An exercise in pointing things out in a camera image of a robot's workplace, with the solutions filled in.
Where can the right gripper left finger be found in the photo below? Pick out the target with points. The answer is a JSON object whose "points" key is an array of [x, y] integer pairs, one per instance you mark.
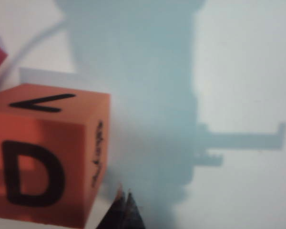
{"points": [[116, 214]]}

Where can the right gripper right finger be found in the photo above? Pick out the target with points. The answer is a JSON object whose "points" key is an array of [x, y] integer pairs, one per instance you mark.
{"points": [[133, 217]]}

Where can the orange block with number 2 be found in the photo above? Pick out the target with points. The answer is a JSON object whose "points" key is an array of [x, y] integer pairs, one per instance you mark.
{"points": [[62, 148]]}

